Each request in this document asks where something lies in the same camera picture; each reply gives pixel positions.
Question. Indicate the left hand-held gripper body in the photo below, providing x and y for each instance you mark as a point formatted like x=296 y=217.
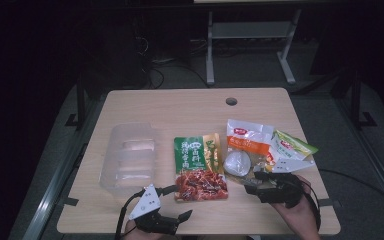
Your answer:
x=146 y=203

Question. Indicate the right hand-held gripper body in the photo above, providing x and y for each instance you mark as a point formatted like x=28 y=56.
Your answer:
x=281 y=191

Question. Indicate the green and red snack packet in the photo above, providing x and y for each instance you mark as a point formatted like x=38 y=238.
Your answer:
x=196 y=166

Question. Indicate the white and orange snack packet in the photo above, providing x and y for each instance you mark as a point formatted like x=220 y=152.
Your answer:
x=246 y=140

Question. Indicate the clear plastic container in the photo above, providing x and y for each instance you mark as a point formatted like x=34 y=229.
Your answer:
x=128 y=156

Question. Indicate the person's left hand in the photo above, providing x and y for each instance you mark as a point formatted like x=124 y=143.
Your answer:
x=140 y=235

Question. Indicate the person's right hand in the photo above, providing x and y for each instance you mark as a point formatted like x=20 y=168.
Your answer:
x=301 y=220

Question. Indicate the white and green corn packet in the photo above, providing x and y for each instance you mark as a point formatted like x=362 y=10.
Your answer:
x=291 y=146

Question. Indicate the black tape piece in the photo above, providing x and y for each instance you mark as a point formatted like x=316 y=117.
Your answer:
x=328 y=202
x=70 y=201

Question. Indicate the black metal stand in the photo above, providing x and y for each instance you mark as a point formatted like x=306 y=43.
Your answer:
x=80 y=103
x=356 y=100

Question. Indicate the aluminium rail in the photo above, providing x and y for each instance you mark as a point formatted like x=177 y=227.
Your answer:
x=51 y=196
x=373 y=160

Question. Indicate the white metal stand frame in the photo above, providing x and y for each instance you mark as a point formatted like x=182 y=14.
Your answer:
x=250 y=30

